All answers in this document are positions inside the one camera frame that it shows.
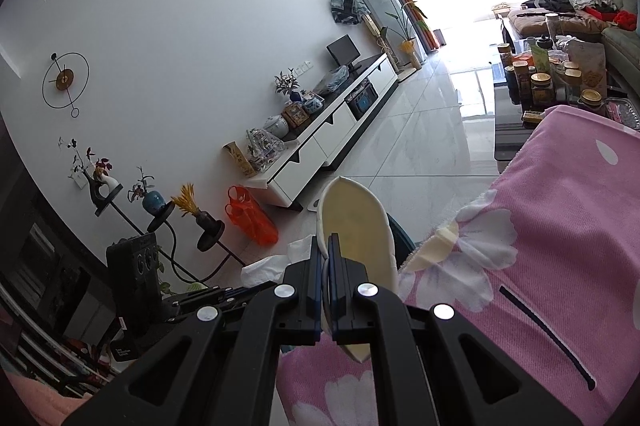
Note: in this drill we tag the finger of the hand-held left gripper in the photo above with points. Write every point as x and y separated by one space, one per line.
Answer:
235 293

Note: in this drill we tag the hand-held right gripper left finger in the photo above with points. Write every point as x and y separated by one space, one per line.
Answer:
316 276

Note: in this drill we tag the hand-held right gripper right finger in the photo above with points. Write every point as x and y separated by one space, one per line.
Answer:
336 301

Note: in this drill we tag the white tissue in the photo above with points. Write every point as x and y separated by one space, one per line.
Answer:
270 268

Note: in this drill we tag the white blue-patterned paper cup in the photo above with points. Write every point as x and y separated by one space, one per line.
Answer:
355 216

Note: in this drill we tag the person's left forearm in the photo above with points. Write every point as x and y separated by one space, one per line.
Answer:
30 401

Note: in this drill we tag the black plant stand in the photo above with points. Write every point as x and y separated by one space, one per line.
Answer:
160 221

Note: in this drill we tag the orange plastic bag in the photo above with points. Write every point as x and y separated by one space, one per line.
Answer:
250 218

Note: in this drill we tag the plant in blue round vase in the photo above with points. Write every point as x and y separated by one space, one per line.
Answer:
150 201

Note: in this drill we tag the yellow wheat in black vase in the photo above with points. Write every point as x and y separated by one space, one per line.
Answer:
192 211

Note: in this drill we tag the red-leaf plant in white vase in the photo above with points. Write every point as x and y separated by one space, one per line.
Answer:
102 168

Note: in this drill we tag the white TV cabinet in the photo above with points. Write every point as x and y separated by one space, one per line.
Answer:
320 151

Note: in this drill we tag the brown paper box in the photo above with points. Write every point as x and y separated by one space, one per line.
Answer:
239 160

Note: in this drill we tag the white ceramic jar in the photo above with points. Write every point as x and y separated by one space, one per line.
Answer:
276 127

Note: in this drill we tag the framed picture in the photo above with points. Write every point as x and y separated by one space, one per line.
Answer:
294 115

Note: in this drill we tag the small plant in blue vase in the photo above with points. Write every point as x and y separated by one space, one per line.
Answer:
289 86

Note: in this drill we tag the blue plastic bundle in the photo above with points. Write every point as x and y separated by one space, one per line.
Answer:
332 81

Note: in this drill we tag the black monitor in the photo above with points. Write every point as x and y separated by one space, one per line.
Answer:
344 51

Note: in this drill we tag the pink printed blanket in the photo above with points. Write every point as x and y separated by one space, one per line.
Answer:
550 216

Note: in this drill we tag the light wooden rack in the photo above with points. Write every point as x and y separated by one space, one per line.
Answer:
382 43

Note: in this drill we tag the yellow flowers in pot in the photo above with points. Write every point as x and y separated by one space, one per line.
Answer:
410 51

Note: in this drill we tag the dark coffee table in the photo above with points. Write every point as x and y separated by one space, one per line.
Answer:
510 116

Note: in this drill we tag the small grey bin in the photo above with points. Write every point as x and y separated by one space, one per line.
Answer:
440 38

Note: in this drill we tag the folded blue patterned cloth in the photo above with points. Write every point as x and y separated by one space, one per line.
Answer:
347 8

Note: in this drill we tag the tall leafy floor plant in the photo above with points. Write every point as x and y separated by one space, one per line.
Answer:
405 13

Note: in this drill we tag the group of lidded jars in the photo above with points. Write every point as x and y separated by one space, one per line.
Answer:
540 86

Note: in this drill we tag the brown paper bag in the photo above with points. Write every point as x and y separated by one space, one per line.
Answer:
592 68

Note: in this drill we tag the brown ottoman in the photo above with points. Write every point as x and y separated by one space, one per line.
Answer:
555 23

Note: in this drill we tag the green sofa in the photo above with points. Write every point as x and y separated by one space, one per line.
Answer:
625 51

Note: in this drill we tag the red cloth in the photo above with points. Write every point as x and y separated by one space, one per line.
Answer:
620 20

